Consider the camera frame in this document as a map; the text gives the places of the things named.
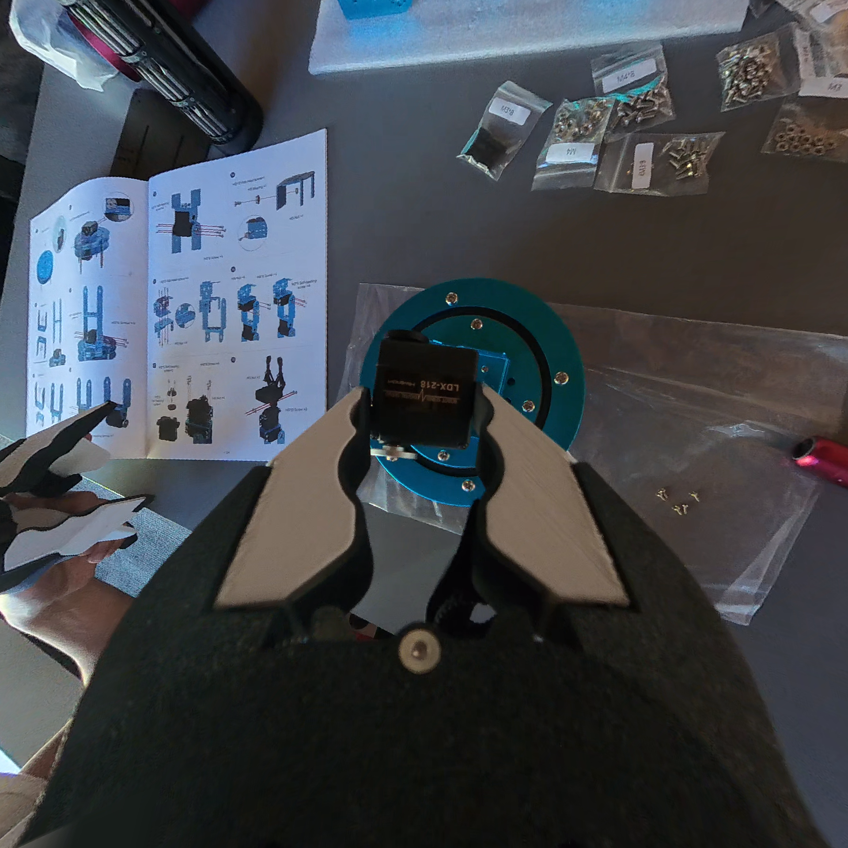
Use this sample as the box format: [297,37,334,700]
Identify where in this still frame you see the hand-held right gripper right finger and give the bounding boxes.
[427,384,632,642]

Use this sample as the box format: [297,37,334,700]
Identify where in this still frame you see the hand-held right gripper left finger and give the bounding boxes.
[212,386,379,644]

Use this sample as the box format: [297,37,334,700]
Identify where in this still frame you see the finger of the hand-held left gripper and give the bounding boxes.
[0,493,157,574]
[0,401,125,496]

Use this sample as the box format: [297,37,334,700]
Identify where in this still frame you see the small silver screws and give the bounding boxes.
[656,487,703,518]

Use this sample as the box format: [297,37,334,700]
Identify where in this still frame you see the teal round robot base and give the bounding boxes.
[358,278,587,510]

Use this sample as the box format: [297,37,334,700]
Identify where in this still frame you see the black servo with silver horn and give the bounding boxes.
[367,329,481,465]

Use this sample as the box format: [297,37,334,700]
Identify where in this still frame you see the grey desk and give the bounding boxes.
[0,0,848,848]

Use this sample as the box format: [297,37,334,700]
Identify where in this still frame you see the person's left hand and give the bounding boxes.
[0,546,138,683]

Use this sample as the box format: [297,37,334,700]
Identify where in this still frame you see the red pen screwdriver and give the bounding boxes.
[794,436,848,488]

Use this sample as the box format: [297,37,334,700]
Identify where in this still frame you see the white instruction booklet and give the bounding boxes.
[25,128,329,462]

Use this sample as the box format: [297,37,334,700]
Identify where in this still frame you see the black screwdriver bit holder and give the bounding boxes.
[60,0,266,145]

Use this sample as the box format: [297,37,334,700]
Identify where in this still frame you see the red metal tube case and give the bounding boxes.
[69,10,143,83]

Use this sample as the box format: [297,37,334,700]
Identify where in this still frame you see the spread of hardware bags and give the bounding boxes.
[457,0,848,196]

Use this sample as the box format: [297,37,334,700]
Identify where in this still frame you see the thin white plastic bag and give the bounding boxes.
[8,0,110,92]

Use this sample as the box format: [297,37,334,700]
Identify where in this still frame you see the white foam sheet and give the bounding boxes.
[308,0,746,75]

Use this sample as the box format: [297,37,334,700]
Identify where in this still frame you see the blue long metal plate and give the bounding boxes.
[338,0,415,19]

